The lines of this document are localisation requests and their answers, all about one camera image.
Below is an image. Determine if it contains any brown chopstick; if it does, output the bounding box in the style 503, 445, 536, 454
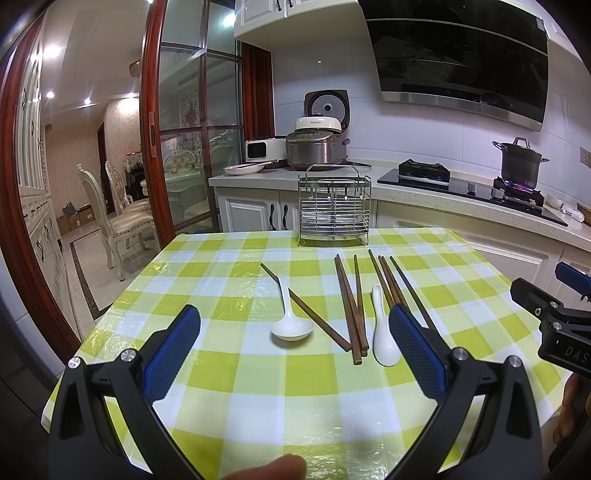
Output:
260, 263, 352, 352
353, 255, 369, 356
368, 249, 394, 308
379, 255, 407, 306
335, 255, 363, 365
390, 256, 439, 332
348, 285, 358, 332

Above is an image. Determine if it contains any white ladle spoon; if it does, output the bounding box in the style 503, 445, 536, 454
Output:
270, 276, 314, 342

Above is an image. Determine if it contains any silver rice cooker open lid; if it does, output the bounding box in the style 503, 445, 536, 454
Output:
286, 89, 351, 170

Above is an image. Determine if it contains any person's right hand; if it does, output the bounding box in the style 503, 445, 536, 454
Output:
552, 373, 590, 445

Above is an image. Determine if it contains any metal wire utensil rack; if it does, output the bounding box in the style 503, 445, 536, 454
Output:
297, 163, 372, 247

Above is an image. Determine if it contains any red framed glass door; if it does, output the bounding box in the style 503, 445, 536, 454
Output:
139, 1, 274, 246

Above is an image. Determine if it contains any white plate on counter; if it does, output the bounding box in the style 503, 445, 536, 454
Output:
224, 161, 273, 176

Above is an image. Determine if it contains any white dining chair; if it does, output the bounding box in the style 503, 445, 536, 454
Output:
105, 161, 151, 215
77, 164, 155, 281

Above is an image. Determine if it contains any white upper cabinet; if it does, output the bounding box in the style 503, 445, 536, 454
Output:
235, 0, 369, 52

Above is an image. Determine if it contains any black range hood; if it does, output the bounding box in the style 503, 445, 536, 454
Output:
360, 1, 549, 131

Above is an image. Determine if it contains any person's left hand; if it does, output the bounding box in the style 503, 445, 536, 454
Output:
223, 454, 307, 480

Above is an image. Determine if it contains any black gas stove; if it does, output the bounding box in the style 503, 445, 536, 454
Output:
377, 159, 567, 226

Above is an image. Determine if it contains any small white appliance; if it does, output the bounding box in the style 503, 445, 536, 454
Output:
245, 137, 287, 163

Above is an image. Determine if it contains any white cabinet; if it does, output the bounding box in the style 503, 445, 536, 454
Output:
215, 187, 375, 232
235, 0, 369, 52

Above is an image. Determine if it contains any white lower cabinet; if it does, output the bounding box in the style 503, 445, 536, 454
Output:
215, 187, 375, 232

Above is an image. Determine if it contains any green checkered tablecloth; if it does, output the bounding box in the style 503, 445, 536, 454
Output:
40, 227, 574, 480

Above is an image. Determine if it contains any white ceramic soup spoon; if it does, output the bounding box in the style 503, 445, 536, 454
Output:
372, 284, 401, 367

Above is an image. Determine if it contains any dark stock pot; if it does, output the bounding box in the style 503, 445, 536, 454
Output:
492, 137, 550, 190

